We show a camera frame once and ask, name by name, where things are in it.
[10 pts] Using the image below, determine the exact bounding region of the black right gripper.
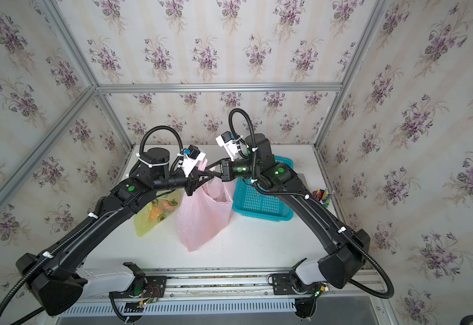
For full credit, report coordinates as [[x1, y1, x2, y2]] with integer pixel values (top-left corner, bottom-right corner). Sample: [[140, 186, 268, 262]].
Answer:
[[205, 156, 263, 185]]

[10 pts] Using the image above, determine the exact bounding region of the pink plastic bag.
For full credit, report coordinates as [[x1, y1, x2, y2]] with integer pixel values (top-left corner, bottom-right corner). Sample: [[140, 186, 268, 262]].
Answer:
[[176, 178, 236, 252]]

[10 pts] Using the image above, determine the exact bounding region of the yellow-green plastic bag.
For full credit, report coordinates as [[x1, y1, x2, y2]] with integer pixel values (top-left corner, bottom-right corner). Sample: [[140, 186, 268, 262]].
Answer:
[[133, 190, 183, 238]]

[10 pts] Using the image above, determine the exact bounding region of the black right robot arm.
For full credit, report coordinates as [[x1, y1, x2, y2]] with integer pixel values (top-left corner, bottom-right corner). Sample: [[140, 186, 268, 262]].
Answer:
[[214, 108, 395, 299]]

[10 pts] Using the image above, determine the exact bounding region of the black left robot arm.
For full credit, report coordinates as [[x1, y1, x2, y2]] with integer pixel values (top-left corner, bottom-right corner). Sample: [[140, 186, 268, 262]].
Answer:
[[0, 125, 219, 324]]

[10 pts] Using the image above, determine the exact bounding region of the teal plastic basket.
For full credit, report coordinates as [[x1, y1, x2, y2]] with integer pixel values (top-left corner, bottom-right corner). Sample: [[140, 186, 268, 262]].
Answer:
[[232, 176, 294, 222]]

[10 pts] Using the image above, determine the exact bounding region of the cup of coloured pens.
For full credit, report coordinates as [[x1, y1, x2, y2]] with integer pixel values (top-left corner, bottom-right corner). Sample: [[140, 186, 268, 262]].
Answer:
[[312, 189, 334, 208]]

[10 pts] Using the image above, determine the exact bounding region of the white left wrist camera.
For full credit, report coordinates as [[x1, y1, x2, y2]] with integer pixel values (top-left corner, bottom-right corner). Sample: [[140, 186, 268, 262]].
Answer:
[[178, 145, 205, 177]]

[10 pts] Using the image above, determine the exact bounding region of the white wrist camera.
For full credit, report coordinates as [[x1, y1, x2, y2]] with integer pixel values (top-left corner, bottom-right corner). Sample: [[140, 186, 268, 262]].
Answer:
[[216, 131, 247, 161], [178, 145, 205, 177]]

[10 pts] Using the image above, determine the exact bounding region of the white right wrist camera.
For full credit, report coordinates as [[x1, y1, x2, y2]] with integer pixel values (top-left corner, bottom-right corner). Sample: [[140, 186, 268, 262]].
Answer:
[[216, 131, 247, 161]]

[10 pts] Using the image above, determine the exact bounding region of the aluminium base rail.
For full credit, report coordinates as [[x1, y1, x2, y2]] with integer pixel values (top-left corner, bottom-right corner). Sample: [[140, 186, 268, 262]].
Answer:
[[41, 268, 398, 324]]

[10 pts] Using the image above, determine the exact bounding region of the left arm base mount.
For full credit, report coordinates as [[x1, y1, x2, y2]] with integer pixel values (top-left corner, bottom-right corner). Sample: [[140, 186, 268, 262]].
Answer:
[[109, 276, 167, 315]]

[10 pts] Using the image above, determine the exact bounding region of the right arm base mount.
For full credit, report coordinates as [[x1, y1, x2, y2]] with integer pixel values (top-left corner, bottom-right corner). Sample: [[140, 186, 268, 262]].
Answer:
[[267, 272, 329, 320]]

